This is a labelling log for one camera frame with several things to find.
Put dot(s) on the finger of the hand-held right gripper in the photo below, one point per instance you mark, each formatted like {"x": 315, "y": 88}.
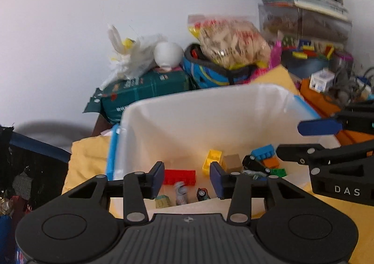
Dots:
{"x": 318, "y": 128}
{"x": 295, "y": 152}

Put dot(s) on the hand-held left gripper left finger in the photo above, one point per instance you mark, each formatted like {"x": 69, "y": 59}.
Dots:
{"x": 158, "y": 177}

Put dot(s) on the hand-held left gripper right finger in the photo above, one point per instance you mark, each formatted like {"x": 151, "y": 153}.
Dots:
{"x": 216, "y": 177}

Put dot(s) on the brown cube block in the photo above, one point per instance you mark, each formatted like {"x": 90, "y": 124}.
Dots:
{"x": 232, "y": 163}

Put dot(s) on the red toy brick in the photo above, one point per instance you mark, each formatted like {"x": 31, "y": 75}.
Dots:
{"x": 179, "y": 177}

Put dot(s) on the black toy car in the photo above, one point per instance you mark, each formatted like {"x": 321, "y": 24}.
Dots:
{"x": 252, "y": 163}
{"x": 203, "y": 194}

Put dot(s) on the yellow toy brick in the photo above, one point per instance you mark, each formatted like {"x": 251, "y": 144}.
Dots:
{"x": 214, "y": 155}

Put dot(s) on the yellow green toy block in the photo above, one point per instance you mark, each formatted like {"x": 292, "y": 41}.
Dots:
{"x": 162, "y": 202}

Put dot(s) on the green toy brick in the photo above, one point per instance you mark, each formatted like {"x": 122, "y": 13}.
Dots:
{"x": 279, "y": 172}

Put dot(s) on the orange toy brick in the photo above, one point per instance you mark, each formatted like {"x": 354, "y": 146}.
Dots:
{"x": 271, "y": 163}

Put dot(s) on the grey toy car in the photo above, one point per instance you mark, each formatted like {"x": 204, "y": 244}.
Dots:
{"x": 181, "y": 193}

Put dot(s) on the light blue toy brick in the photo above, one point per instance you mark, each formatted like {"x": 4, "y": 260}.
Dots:
{"x": 263, "y": 151}

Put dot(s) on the small white box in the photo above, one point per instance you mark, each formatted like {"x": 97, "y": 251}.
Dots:
{"x": 321, "y": 79}

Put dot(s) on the tub of colourful toy bricks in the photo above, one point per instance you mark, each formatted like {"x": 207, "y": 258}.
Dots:
{"x": 304, "y": 66}

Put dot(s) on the purple lidded container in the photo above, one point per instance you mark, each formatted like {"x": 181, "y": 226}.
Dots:
{"x": 343, "y": 59}

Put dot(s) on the yellow cloth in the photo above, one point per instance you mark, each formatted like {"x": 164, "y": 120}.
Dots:
{"x": 87, "y": 158}

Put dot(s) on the pink item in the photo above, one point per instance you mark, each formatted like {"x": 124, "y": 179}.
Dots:
{"x": 276, "y": 53}

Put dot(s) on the dark green package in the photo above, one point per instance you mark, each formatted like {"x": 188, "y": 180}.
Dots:
{"x": 146, "y": 88}

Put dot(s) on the clear plastic box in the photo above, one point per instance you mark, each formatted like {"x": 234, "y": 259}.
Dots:
{"x": 306, "y": 27}

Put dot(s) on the blue black patterned pouch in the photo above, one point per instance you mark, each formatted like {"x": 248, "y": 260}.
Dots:
{"x": 204, "y": 75}

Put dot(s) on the clear snack bag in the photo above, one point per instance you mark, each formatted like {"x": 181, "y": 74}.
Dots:
{"x": 233, "y": 44}

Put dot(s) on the white plastic bag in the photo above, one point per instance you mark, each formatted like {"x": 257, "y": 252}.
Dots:
{"x": 131, "y": 59}

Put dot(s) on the white ball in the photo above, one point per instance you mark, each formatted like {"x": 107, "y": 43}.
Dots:
{"x": 168, "y": 53}

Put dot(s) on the stack of booklets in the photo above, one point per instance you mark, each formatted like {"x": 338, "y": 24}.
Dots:
{"x": 306, "y": 0}

